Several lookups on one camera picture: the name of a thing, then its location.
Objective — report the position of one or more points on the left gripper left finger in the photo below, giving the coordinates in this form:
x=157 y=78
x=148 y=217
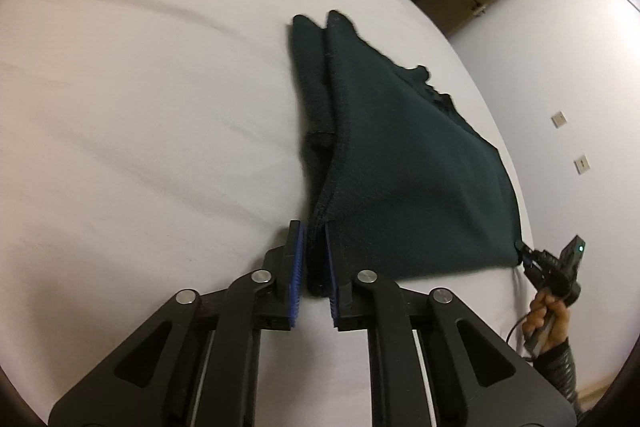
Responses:
x=268 y=295

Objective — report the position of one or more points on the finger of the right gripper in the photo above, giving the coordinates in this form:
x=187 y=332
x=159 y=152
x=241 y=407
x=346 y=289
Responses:
x=530 y=271
x=524 y=251

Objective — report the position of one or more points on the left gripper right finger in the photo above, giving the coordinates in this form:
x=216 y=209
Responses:
x=363 y=300

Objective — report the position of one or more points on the dark green sweater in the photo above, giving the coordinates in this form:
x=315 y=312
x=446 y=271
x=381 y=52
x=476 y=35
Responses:
x=409 y=186

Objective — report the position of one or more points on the right forearm dark sleeve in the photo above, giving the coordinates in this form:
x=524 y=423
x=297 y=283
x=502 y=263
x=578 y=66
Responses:
x=557 y=366

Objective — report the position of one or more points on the person's right hand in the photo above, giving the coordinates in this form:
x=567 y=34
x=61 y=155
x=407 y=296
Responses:
x=547 y=324

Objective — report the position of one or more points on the white bed sheet mattress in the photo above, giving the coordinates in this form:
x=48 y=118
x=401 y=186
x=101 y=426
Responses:
x=153 y=145

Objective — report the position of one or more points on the wall socket lower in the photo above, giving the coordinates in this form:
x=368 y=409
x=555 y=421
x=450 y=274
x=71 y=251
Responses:
x=582 y=164

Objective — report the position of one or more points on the wall socket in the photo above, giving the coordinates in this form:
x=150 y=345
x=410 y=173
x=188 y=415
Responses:
x=558 y=119
x=582 y=164

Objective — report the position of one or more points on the wall socket upper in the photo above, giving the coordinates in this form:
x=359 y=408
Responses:
x=558 y=119

